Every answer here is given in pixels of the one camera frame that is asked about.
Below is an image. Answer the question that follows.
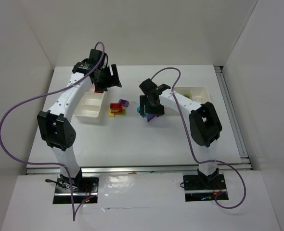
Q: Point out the teal character lego figure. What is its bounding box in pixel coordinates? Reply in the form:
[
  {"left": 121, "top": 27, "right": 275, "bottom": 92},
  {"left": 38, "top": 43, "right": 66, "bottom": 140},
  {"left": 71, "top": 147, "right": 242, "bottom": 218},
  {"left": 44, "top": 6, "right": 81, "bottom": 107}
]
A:
[{"left": 136, "top": 106, "right": 147, "bottom": 117}]

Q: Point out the purple curved lego base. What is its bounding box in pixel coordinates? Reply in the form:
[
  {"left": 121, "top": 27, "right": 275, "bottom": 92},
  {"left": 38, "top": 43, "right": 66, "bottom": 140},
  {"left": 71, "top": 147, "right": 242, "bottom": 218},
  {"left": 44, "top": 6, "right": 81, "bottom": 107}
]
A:
[{"left": 147, "top": 114, "right": 156, "bottom": 122}]

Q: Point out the purple printed lego brick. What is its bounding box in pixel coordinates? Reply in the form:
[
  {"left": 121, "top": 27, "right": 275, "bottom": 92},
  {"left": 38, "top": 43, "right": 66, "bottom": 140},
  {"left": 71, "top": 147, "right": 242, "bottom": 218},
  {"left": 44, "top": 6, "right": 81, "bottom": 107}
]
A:
[{"left": 118, "top": 99, "right": 129, "bottom": 107}]

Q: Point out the red yellow green lego pile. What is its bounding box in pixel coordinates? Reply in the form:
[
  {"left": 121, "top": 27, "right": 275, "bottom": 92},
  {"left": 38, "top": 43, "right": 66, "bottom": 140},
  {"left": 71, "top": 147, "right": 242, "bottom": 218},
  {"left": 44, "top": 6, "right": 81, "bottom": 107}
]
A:
[{"left": 108, "top": 103, "right": 126, "bottom": 117}]

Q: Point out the white lego brick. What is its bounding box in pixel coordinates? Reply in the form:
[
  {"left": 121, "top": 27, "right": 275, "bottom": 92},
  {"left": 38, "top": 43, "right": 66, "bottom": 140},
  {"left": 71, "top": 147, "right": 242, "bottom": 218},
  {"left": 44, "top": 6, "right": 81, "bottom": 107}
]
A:
[{"left": 194, "top": 96, "right": 202, "bottom": 102}]

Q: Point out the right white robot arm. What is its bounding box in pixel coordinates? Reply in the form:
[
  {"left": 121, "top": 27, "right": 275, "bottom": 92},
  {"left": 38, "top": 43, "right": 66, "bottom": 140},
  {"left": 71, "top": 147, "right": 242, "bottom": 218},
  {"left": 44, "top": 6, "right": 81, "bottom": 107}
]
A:
[{"left": 139, "top": 79, "right": 222, "bottom": 186}]

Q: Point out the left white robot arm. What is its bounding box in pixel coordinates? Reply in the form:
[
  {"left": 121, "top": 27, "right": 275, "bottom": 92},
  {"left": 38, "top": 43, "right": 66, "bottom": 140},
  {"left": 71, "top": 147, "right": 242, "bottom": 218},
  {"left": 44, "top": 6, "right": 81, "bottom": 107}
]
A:
[{"left": 37, "top": 49, "right": 122, "bottom": 181}]

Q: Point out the left white divided tray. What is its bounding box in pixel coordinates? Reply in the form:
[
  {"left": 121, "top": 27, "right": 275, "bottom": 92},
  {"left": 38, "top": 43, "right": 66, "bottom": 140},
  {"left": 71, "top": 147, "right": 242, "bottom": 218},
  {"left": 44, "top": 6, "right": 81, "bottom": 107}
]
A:
[{"left": 73, "top": 85, "right": 108, "bottom": 124}]

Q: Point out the white divided tray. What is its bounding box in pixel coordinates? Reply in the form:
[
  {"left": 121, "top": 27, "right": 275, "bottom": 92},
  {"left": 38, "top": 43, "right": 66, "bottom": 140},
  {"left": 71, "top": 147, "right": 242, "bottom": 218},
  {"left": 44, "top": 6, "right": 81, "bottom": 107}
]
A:
[
  {"left": 174, "top": 86, "right": 211, "bottom": 107},
  {"left": 73, "top": 85, "right": 108, "bottom": 124}
]

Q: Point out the right white divided tray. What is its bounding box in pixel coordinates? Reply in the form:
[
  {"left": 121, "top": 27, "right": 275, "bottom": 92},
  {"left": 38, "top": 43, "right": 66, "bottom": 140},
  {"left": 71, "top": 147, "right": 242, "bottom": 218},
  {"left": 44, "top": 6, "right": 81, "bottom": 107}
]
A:
[{"left": 174, "top": 86, "right": 211, "bottom": 107}]

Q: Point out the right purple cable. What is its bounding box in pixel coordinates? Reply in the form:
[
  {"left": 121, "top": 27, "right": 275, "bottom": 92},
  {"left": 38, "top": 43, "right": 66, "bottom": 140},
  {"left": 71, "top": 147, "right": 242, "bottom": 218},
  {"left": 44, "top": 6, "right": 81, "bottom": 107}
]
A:
[{"left": 150, "top": 67, "right": 247, "bottom": 209}]

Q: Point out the purple cable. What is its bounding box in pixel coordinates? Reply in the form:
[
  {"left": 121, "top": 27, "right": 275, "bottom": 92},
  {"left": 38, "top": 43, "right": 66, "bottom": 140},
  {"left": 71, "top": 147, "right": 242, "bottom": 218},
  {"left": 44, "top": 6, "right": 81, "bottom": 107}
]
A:
[
  {"left": 0, "top": 42, "right": 106, "bottom": 221},
  {"left": 150, "top": 67, "right": 247, "bottom": 209}
]

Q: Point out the aluminium rail right side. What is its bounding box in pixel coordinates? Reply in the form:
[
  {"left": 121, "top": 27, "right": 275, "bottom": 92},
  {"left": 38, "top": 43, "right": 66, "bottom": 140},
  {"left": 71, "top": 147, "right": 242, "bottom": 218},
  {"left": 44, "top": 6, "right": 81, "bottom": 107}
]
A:
[{"left": 214, "top": 66, "right": 253, "bottom": 170}]

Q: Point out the aluminium rail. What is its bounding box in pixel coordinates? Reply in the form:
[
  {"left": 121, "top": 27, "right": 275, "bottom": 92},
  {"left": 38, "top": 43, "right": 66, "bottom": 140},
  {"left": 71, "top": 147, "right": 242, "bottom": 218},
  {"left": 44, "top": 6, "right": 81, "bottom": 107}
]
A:
[
  {"left": 214, "top": 66, "right": 253, "bottom": 170},
  {"left": 26, "top": 164, "right": 229, "bottom": 174}
]

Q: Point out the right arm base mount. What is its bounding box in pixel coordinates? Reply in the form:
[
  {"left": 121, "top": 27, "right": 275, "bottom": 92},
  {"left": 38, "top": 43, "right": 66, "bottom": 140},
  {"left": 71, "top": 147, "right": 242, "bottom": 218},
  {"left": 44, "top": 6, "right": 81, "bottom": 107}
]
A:
[{"left": 180, "top": 171, "right": 229, "bottom": 202}]

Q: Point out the aluminium rail front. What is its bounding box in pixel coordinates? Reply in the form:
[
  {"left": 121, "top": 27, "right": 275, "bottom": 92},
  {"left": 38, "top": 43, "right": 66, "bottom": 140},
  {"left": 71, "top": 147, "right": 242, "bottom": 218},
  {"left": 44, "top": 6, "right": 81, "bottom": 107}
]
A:
[{"left": 26, "top": 164, "right": 229, "bottom": 174}]

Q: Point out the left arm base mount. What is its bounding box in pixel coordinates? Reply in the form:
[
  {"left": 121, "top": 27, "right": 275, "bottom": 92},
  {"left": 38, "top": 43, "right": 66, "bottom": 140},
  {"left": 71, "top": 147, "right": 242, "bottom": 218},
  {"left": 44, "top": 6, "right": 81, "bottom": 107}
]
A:
[{"left": 45, "top": 175, "right": 99, "bottom": 205}]

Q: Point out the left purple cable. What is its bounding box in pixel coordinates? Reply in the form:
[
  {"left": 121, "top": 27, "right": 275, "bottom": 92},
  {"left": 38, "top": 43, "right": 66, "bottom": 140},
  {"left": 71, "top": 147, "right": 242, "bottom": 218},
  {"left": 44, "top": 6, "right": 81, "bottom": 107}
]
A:
[{"left": 0, "top": 42, "right": 106, "bottom": 221}]

